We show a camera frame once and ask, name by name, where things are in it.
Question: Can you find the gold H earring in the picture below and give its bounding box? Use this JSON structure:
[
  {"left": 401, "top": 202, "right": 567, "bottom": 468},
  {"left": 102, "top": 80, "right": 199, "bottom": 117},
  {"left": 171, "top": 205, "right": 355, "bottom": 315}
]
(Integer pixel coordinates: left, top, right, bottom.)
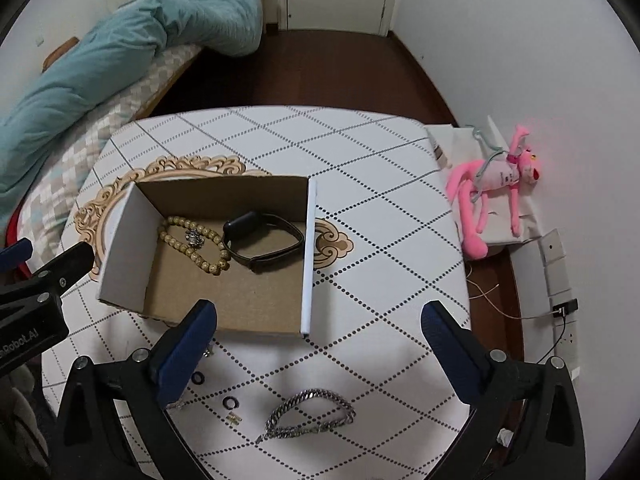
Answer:
[{"left": 227, "top": 412, "right": 242, "bottom": 425}]

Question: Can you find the silver chain bracelet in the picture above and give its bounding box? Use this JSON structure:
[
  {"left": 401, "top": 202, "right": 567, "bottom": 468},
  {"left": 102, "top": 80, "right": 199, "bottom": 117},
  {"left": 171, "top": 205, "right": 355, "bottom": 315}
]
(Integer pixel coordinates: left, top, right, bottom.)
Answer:
[{"left": 254, "top": 388, "right": 358, "bottom": 444}]

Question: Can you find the white cardboard box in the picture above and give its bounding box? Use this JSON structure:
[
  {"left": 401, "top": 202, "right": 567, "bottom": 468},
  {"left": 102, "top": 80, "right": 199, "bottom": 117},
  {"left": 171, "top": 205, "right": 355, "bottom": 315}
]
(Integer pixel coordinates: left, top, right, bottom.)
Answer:
[{"left": 96, "top": 176, "right": 317, "bottom": 337}]

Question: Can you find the checkered bed sheet mattress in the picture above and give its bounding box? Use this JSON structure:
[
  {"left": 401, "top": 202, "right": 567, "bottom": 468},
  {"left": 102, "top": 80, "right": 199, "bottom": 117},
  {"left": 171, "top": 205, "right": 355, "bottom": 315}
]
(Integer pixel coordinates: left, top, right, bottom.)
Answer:
[{"left": 6, "top": 44, "right": 201, "bottom": 273}]

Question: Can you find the white power strip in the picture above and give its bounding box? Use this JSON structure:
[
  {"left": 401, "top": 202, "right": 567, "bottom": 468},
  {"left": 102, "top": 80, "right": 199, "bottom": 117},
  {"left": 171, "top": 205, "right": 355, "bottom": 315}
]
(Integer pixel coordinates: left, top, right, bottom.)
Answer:
[{"left": 539, "top": 229, "right": 580, "bottom": 382}]

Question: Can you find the black charger plug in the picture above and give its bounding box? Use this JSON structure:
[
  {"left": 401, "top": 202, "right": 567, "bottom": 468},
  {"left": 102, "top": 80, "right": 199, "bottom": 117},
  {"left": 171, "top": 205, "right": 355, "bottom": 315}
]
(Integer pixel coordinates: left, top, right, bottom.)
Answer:
[{"left": 551, "top": 298, "right": 578, "bottom": 318}]

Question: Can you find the patterned white tablecloth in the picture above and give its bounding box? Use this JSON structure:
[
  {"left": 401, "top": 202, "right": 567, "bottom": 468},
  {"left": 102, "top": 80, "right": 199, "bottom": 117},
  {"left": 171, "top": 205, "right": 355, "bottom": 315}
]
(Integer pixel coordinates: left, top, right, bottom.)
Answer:
[{"left": 41, "top": 106, "right": 470, "bottom": 479}]

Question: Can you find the black smart band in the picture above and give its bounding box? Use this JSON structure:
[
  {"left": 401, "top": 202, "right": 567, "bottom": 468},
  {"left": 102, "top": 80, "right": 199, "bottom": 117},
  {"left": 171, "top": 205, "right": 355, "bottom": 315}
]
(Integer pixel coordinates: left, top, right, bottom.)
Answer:
[{"left": 222, "top": 211, "right": 305, "bottom": 273}]

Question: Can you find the pink panther plush toy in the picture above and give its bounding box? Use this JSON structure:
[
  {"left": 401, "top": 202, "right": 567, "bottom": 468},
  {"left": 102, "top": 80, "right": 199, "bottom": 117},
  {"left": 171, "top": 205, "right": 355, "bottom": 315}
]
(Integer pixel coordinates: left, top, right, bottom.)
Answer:
[{"left": 446, "top": 125, "right": 541, "bottom": 260}]

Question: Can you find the wooden headboard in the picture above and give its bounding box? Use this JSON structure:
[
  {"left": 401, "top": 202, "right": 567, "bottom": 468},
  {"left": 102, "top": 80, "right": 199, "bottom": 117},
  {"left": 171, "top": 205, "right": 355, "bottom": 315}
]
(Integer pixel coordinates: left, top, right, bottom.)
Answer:
[{"left": 41, "top": 37, "right": 79, "bottom": 73}]

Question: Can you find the teal blue duvet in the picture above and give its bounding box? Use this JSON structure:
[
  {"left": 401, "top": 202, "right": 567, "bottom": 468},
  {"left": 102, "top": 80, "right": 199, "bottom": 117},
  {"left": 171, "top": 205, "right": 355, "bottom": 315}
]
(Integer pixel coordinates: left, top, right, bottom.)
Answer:
[{"left": 1, "top": 0, "right": 262, "bottom": 211}]

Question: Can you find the black cable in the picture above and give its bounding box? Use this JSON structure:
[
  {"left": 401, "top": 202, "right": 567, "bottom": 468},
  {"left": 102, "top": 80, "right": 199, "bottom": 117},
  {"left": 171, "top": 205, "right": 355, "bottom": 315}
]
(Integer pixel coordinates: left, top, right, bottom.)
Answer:
[{"left": 537, "top": 311, "right": 569, "bottom": 365}]

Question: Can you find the wooden bead bracelet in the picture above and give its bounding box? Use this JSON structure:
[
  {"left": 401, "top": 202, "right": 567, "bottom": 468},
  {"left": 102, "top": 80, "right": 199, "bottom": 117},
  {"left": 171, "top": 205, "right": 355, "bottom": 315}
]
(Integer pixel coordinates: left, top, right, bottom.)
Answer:
[{"left": 156, "top": 214, "right": 232, "bottom": 276}]

